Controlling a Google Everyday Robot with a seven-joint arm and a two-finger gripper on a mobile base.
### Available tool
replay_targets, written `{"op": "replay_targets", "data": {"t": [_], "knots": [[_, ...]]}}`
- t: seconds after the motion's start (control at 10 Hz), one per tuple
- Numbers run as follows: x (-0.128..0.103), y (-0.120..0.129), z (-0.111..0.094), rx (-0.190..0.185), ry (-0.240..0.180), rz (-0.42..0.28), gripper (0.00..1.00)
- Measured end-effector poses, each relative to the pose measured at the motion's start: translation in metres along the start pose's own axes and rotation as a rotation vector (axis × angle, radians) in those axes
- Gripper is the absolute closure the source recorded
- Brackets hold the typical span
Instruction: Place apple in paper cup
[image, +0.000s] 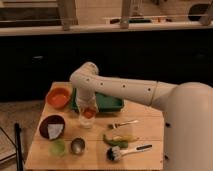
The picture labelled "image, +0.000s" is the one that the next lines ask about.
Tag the orange bowl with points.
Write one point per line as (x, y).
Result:
(58, 97)

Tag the yellow banana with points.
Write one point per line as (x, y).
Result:
(128, 138)

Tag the green tray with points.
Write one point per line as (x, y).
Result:
(104, 102)

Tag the white dish brush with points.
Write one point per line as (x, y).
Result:
(116, 153)

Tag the green pepper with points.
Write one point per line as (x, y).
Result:
(121, 144)

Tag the white folded napkin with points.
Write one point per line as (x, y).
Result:
(54, 130)

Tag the white paper cup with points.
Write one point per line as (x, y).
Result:
(86, 123)

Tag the black metal stand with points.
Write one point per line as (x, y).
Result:
(17, 145)

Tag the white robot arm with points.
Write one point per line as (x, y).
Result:
(187, 109)

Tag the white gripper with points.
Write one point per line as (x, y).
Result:
(86, 99)

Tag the dark red bowl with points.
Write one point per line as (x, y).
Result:
(53, 119)

